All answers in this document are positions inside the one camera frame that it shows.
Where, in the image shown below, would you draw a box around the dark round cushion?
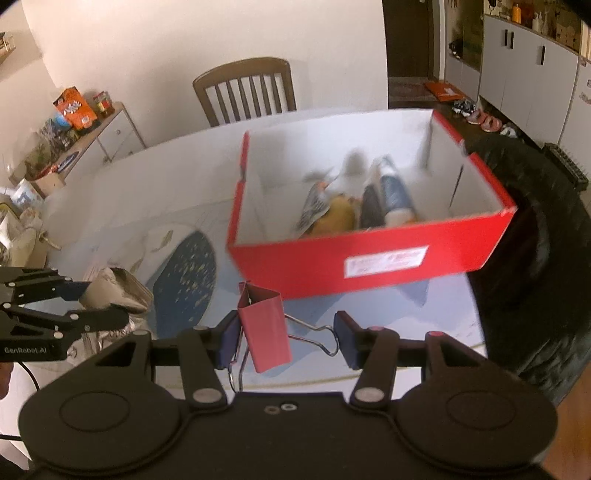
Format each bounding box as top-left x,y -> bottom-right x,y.
462,137 -> 591,408

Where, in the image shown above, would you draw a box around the pink binder clip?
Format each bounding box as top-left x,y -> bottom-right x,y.
228,281 -> 341,391

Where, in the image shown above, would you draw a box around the white sideboard cabinet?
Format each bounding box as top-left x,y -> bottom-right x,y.
55,102 -> 147,182

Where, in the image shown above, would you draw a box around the pink shoes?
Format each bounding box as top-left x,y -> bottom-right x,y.
466,111 -> 504,133

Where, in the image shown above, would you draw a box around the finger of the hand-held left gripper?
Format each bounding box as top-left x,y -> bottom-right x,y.
0,267 -> 91,304
0,303 -> 130,340

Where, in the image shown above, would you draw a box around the orange parcel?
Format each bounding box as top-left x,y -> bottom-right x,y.
425,80 -> 465,103

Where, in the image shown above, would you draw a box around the white blue mug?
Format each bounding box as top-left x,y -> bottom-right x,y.
11,179 -> 45,211

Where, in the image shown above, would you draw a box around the white grey snack bag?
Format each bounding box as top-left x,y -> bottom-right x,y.
342,150 -> 419,230

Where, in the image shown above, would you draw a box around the wooden chair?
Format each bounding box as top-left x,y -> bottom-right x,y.
193,56 -> 297,128

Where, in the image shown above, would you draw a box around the yellow packet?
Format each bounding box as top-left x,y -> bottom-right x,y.
300,194 -> 362,239

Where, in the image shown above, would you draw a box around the jar with red lid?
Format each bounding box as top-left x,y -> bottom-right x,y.
93,91 -> 115,117

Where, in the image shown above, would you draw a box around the white tall cabinet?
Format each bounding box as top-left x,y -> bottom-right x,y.
478,14 -> 591,149

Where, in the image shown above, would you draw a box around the red cardboard box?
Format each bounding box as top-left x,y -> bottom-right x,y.
226,109 -> 518,301

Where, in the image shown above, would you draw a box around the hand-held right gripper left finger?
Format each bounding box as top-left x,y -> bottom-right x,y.
95,311 -> 243,412

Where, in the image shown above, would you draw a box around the black cable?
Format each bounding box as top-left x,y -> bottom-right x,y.
0,361 -> 41,440

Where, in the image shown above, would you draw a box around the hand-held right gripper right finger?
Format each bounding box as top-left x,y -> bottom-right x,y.
333,310 -> 485,411

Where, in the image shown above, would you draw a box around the gold foil wrapper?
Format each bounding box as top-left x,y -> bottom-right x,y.
67,267 -> 154,366

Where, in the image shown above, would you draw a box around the black ribbed block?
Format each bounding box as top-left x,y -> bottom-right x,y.
542,143 -> 590,193

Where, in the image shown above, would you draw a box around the orange snack bag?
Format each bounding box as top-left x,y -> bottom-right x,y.
53,87 -> 99,136

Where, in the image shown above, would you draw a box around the beige pot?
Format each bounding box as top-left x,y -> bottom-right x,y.
0,210 -> 49,271

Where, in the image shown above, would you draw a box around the open cardboard box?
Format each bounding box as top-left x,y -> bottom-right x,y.
9,157 -> 68,199

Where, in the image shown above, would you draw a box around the round patterned desktop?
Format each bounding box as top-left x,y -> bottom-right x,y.
0,108 -> 490,444

